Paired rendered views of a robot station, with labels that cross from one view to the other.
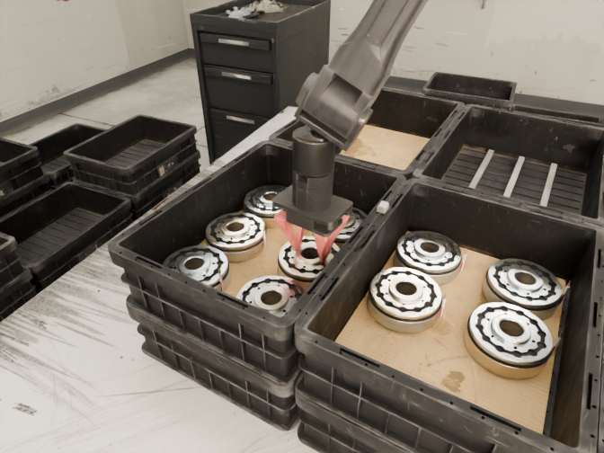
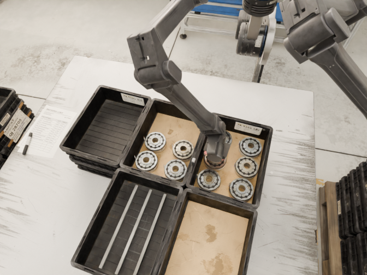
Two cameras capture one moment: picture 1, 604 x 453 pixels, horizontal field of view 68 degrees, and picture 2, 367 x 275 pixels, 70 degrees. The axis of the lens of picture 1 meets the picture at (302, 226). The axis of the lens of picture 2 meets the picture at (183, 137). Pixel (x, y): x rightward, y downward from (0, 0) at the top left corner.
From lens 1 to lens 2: 1.25 m
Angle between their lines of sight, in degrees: 85
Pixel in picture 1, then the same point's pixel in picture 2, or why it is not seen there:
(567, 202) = (107, 228)
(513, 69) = not seen: outside the picture
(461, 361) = (167, 137)
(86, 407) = not seen: hidden behind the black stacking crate
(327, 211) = not seen: hidden behind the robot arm
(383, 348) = (188, 137)
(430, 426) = (177, 112)
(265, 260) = (231, 162)
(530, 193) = (123, 234)
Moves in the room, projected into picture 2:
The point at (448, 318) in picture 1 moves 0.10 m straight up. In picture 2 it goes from (170, 150) to (168, 139)
